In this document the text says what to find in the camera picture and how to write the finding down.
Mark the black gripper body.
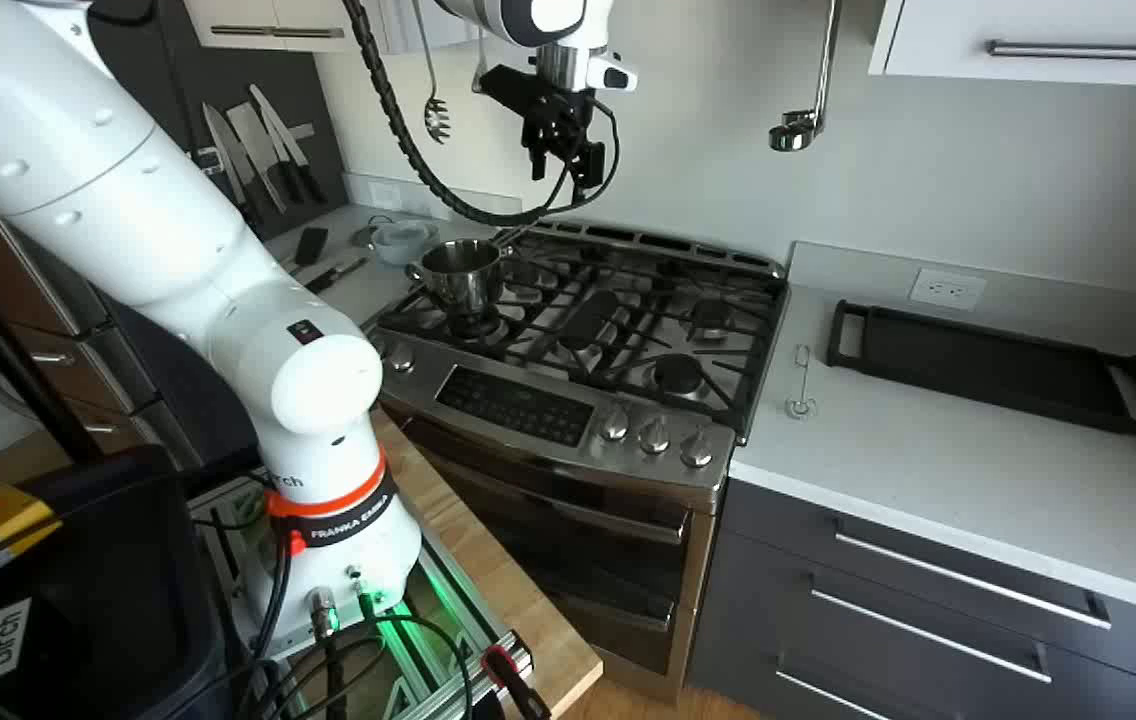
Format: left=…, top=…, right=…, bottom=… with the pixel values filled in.
left=481, top=66, right=596, bottom=166

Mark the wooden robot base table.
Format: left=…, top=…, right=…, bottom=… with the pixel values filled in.
left=370, top=412, right=605, bottom=720

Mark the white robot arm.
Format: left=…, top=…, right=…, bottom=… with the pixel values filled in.
left=0, top=0, right=422, bottom=657

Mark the glass bowl on counter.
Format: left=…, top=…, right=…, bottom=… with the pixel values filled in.
left=368, top=216, right=435, bottom=268

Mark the black phone on counter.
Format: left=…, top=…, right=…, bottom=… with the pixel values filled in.
left=290, top=230, right=327, bottom=268

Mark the hanging pasta spoon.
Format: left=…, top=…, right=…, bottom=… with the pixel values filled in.
left=410, top=0, right=453, bottom=144

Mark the stainless steel pot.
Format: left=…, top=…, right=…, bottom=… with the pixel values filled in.
left=403, top=240, right=502, bottom=322

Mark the hanging ladle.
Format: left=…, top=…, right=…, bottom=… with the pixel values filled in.
left=763, top=0, right=846, bottom=155

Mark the stainless steel gas stove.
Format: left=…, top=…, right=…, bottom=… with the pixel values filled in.
left=368, top=224, right=783, bottom=695

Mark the white upper cabinet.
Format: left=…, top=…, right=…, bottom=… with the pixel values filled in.
left=872, top=0, right=1136, bottom=90

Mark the dark grey drawer cabinet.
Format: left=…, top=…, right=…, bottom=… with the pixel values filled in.
left=691, top=479, right=1136, bottom=720

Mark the black griddle tray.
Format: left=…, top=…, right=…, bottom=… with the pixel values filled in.
left=826, top=302, right=1136, bottom=436

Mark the black control box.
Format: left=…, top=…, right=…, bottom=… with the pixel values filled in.
left=0, top=450, right=232, bottom=720

